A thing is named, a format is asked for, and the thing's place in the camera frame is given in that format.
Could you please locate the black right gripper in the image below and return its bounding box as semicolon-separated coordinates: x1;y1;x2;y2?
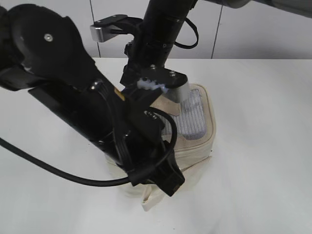
120;64;188;96

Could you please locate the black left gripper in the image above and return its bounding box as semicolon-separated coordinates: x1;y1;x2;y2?
125;107;185;196

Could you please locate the cream zippered bag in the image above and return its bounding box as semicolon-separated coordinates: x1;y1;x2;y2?
106;84;216;212

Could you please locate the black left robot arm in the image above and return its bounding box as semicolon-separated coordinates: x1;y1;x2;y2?
0;4;187;196

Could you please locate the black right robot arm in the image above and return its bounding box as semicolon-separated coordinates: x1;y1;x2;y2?
119;0;199;103

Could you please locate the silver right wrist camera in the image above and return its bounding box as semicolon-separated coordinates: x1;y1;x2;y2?
164;82;190;103

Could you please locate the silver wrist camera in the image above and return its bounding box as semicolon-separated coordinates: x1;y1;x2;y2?
90;15;142;43
164;82;190;103

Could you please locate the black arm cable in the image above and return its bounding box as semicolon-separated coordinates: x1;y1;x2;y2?
0;107;178;188

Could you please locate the thin black cable loop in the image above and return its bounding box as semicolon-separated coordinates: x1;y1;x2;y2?
174;17;199;49

